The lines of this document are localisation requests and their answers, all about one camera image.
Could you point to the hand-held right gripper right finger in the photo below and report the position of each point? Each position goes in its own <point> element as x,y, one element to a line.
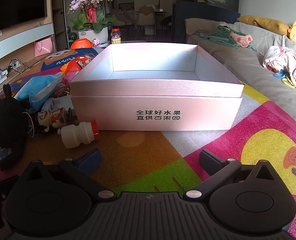
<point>209,161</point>

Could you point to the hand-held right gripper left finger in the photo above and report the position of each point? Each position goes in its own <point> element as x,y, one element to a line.
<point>89,161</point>

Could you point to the pink cardboard box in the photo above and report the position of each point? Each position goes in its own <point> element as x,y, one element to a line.
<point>107,112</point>

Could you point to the blue snack bag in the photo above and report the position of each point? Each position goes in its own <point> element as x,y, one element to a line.
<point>37,90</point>

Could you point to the white bottle with red cap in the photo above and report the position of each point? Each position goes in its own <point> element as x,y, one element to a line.
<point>77,135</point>

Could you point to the colourful play mat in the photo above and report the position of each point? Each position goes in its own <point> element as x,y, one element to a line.
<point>143,155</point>

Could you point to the cartoon figure drink can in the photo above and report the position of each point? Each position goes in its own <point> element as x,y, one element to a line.
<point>54,117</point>

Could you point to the white packet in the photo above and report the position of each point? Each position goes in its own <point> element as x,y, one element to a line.
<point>59,103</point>

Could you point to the black plush toy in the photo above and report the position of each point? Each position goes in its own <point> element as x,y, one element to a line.
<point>5,127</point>

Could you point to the orange plastic toy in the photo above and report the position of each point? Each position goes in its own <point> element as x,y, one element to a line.
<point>72,66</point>

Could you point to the grey sofa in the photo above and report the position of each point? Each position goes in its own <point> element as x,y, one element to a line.
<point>238,62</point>

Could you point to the small blue toy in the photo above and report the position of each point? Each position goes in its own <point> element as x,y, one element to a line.
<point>279,75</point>

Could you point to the orange pumpkin bucket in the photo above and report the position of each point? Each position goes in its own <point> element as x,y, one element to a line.
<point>80,44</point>

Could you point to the small pink toy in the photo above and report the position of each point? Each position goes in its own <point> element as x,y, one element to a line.
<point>95,42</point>

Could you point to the pink paper gift bag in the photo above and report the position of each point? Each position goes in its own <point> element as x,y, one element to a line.
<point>44,47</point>

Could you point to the green garment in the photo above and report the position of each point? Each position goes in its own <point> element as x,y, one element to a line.
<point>220,38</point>

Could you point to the pink garment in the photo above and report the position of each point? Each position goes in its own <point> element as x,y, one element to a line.
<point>241,40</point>

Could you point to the white patterned baby clothes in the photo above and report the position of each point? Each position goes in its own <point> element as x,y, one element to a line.
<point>290,65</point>

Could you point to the watermelon ball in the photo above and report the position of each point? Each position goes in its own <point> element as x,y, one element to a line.
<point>72,36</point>

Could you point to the clear jar with red lid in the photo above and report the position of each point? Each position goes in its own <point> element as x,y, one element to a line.
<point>116,37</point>

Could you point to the white TV cabinet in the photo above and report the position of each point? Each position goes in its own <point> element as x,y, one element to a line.
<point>17,42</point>

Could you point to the dining chair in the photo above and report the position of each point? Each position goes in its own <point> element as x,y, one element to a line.
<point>146,21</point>
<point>120,21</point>

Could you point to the potted purple orchid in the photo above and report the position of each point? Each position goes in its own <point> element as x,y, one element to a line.
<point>90,17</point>

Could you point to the yellow cushion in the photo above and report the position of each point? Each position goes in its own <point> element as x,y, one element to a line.
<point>263,23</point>

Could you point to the glass fish tank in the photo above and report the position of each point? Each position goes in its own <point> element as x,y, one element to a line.
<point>203,10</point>

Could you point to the black television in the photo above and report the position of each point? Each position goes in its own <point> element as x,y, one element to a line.
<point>12,2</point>

